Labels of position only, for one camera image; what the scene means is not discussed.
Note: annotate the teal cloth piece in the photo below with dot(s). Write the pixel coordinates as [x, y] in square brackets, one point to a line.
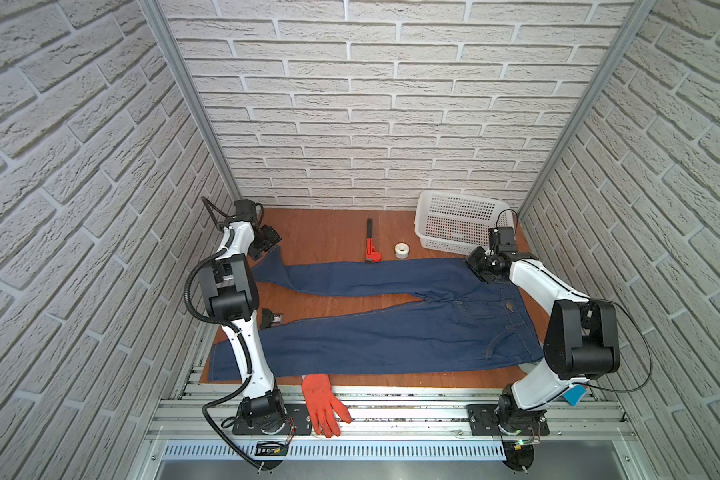
[574, 394]

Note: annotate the blue denim trousers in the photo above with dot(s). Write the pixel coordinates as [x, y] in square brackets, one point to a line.
[456, 322]

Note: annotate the red work glove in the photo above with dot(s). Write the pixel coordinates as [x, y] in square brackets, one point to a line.
[324, 408]

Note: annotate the red black pipe wrench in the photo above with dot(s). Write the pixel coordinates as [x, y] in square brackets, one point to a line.
[371, 254]

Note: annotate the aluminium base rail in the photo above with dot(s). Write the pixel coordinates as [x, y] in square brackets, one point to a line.
[426, 424]

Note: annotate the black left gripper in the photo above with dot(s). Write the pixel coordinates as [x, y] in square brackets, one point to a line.
[273, 237]

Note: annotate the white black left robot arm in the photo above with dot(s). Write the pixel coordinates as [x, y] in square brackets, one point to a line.
[221, 290]

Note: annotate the white tape roll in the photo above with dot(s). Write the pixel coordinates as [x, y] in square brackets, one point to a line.
[402, 250]

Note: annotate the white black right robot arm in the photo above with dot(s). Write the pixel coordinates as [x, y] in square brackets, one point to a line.
[581, 342]

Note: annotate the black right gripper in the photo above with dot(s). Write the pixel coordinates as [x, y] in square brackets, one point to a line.
[472, 260]

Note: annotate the white plastic perforated basket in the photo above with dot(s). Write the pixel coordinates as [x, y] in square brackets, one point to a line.
[458, 223]

